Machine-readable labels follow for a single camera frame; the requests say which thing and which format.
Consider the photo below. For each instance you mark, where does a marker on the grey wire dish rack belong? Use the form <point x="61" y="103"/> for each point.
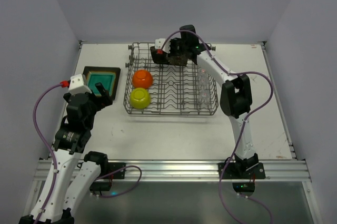
<point x="175" y="88"/>

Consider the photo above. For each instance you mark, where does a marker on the clear glass cup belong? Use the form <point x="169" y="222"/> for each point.
<point x="202" y="72"/>
<point x="204" y="95"/>
<point x="204" y="104"/>
<point x="203" y="82"/>

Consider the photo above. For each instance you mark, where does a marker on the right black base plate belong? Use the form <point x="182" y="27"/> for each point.
<point x="245" y="169"/>

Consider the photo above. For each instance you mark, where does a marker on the teal glazed square plate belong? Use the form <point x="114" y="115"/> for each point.
<point x="107" y="76"/>

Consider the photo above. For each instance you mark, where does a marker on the aluminium mounting rail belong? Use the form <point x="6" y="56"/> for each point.
<point x="209" y="171"/>

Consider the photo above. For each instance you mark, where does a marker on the black floral square plate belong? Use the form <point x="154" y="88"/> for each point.
<point x="172" y="59"/>

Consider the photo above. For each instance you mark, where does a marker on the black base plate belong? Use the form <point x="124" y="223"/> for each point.
<point x="245" y="169"/>
<point x="116" y="170"/>

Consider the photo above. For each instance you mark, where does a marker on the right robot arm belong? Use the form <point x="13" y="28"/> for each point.
<point x="235" y="100"/>

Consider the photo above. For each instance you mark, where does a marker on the clear glass cup near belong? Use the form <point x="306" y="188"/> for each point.
<point x="204" y="104"/>

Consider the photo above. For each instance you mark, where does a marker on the orange bowl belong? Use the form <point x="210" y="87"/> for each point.
<point x="142" y="79"/>

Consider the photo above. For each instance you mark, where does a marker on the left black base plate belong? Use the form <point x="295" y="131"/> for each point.
<point x="116" y="170"/>

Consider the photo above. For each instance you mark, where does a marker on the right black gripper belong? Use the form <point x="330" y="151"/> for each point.
<point x="169" y="57"/>

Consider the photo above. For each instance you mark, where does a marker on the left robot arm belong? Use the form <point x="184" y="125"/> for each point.
<point x="71" y="173"/>

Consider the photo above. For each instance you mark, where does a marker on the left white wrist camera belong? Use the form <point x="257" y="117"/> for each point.
<point x="78" y="85"/>

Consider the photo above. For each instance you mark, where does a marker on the clear glass cup far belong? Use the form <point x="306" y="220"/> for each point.
<point x="202" y="72"/>

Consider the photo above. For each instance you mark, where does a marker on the yellow-green bowl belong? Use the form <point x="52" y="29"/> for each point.
<point x="140" y="98"/>

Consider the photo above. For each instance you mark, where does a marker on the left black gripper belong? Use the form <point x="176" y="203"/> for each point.
<point x="95" y="98"/>

